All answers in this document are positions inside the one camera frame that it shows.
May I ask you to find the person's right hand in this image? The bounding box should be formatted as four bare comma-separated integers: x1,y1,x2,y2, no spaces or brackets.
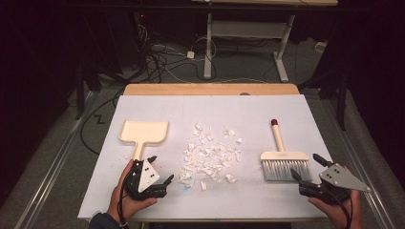
308,190,364,229

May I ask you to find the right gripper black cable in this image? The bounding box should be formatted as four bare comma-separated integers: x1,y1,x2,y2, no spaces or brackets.
328,189,354,229

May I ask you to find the white table mat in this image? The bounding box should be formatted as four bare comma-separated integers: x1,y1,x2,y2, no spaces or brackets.
77,94,339,221

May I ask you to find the tangle of floor cables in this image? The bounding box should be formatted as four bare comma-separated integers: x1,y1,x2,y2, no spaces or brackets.
133,23,221,84

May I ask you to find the cream brush with red cap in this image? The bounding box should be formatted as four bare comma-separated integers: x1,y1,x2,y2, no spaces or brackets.
260,118,312,182

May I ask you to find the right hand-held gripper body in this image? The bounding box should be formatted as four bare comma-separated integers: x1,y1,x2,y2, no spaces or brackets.
298,163,373,205

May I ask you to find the pile of white paper scraps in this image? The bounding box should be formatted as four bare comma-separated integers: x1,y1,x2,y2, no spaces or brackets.
177,123,245,192

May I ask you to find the wooden table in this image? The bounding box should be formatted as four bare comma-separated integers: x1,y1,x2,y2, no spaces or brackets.
122,83,332,223

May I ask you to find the aluminium floor rail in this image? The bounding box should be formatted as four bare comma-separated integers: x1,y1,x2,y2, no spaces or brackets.
319,94,394,229
13,90,96,229

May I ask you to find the white metal desk frame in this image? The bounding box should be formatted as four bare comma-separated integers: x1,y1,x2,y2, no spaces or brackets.
202,12,296,83

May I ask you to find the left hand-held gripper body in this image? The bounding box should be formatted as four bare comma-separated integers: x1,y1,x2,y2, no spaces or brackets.
123,158,168,201

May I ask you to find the black floor cable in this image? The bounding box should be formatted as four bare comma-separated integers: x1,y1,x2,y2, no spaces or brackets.
79,90,126,156

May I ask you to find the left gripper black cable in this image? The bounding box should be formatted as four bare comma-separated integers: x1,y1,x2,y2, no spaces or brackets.
117,180,128,228

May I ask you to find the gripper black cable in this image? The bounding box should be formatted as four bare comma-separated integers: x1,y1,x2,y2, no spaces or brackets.
328,189,354,229
117,180,128,228

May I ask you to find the cream plastic dustpan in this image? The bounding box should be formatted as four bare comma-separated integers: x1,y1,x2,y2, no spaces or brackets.
117,119,170,162

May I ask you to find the person's left hand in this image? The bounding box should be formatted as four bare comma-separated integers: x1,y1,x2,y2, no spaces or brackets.
107,159,159,223

